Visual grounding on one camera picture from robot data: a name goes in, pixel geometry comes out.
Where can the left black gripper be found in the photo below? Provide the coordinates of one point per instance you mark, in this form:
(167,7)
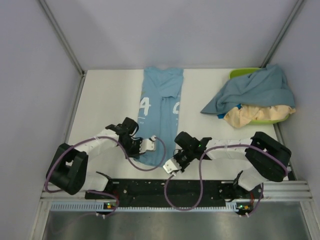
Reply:
(136,152)

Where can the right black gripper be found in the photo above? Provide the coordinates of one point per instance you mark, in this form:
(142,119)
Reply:
(183,166)

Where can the light blue printed t-shirt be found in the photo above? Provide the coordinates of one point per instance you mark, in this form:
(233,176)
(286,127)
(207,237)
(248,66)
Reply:
(159,107)

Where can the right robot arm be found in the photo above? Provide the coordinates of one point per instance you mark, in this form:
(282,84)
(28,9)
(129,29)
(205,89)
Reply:
(269,159)

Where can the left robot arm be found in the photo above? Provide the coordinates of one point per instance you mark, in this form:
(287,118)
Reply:
(68,171)

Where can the royal blue t-shirt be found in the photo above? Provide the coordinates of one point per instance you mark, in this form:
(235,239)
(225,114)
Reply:
(222,115)

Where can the cream yellow t-shirt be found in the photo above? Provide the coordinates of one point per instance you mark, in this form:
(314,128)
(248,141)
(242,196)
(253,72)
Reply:
(251,114)

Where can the grey-blue t-shirt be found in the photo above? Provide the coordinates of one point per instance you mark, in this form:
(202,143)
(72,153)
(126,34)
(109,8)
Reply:
(265,87)

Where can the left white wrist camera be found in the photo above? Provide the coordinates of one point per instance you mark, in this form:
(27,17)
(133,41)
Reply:
(147,145)

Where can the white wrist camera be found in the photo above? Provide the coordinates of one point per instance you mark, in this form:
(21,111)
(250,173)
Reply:
(147,145)
(171,167)

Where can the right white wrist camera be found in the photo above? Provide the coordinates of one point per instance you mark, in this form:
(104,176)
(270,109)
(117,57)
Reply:
(171,167)

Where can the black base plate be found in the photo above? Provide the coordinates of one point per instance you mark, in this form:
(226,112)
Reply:
(182,193)

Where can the aluminium frame rail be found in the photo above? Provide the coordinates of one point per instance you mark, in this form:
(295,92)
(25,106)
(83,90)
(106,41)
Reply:
(286,191)

